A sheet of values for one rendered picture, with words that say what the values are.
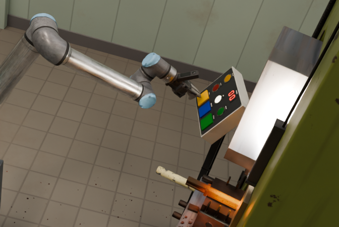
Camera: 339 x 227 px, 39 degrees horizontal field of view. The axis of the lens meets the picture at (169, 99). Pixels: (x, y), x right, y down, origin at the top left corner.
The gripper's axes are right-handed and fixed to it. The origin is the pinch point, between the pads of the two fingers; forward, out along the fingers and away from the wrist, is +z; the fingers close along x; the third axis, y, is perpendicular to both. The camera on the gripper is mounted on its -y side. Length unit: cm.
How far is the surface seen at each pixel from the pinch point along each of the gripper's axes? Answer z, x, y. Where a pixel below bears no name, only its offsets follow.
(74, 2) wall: -40, -193, 93
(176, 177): 15.5, 26.0, 36.0
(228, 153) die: -18, 74, -22
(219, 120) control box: 2.9, 25.1, -7.1
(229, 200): 6, 71, -2
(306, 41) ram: -27, 60, -70
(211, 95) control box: 2.9, 3.0, -5.1
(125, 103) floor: 31, -113, 101
